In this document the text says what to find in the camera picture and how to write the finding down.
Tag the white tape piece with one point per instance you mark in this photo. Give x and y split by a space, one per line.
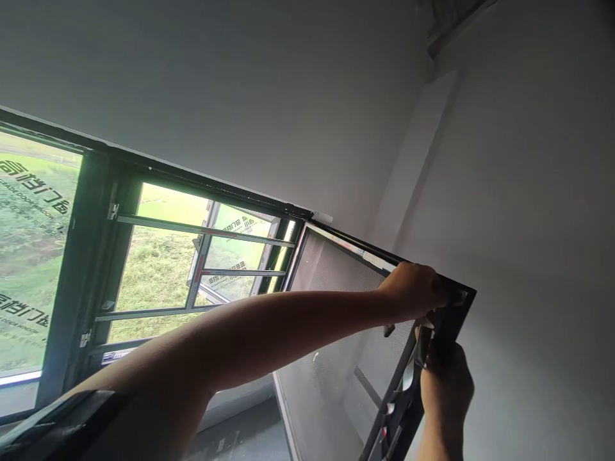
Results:
323 216

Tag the silver window guard bars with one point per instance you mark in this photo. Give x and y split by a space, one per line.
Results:
158 222

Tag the dark-framed mesh window screen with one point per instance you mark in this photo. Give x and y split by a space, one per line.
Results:
336 288

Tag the dark window frame with glass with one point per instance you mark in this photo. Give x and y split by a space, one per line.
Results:
86 230

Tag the person's left hand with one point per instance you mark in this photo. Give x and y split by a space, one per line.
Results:
411 293

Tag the person's left fingers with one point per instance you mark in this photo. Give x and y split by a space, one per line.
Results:
439 290

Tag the open glass window sash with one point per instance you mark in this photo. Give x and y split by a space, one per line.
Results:
226 269

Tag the person's right fingers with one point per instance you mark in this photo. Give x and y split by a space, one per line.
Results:
439 353

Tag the person's right hand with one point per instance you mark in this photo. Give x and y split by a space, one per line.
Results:
449 384

